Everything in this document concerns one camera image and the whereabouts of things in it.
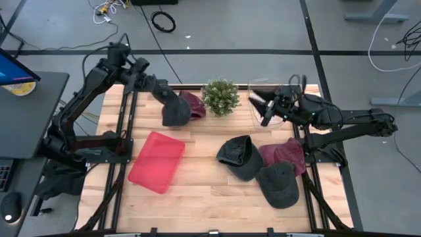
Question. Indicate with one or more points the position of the black aluminium frame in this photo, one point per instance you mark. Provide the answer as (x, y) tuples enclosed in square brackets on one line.
[(190, 86)]

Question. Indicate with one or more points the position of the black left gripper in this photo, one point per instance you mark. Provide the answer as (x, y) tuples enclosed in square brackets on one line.
[(166, 93)]

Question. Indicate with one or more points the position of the computer monitor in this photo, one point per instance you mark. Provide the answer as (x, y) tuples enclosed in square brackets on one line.
[(13, 70)]

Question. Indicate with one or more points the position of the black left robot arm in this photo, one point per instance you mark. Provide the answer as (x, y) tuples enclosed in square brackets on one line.
[(95, 79)]

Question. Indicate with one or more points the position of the red plastic bin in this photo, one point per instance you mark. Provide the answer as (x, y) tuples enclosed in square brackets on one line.
[(156, 163)]

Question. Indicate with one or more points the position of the yellow round bowl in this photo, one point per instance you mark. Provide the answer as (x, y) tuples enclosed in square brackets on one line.
[(21, 89)]

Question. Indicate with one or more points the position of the black floor box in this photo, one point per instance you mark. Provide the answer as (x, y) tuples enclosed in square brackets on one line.
[(154, 2)]

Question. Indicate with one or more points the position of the dark grey baseball cap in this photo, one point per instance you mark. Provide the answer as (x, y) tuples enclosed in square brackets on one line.
[(176, 115), (278, 186), (241, 161)]

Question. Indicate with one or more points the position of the small green potted plant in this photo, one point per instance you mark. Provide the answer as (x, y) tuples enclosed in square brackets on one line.
[(220, 97)]

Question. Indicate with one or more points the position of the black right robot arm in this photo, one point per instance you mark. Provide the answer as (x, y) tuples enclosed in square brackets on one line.
[(355, 118)]

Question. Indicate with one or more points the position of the clear plastic bin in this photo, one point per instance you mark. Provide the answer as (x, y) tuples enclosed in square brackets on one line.
[(256, 120)]

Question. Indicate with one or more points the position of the black computer mouse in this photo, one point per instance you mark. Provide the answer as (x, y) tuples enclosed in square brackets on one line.
[(10, 205)]

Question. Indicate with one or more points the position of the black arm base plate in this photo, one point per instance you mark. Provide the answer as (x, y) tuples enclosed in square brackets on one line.
[(108, 159)]

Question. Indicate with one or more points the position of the maroon baseball cap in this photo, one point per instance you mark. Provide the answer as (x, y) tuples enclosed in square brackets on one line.
[(283, 153), (197, 107)]

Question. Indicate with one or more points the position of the black cloth bag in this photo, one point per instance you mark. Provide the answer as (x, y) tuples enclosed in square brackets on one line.
[(59, 184)]

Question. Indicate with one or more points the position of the dark grey desk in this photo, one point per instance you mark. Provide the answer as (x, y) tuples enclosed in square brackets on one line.
[(29, 115)]

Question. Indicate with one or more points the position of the black keyboard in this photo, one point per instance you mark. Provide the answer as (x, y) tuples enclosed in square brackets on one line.
[(4, 174)]

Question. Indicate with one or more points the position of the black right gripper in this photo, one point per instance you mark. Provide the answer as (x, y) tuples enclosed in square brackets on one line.
[(286, 105)]

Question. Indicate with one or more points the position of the grey desk foot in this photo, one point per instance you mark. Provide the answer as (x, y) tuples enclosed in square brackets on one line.
[(394, 101), (375, 17)]

